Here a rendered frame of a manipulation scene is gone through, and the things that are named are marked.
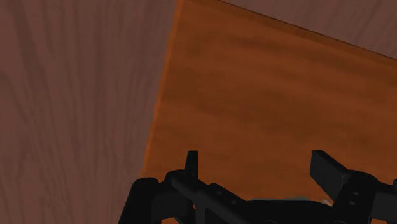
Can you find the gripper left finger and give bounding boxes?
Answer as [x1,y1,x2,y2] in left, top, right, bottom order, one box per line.
[118,150,253,224]

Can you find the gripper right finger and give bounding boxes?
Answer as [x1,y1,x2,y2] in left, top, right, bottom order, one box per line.
[309,150,397,224]

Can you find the orange-brown wooden table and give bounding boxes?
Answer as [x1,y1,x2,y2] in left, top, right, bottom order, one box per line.
[138,0,397,224]

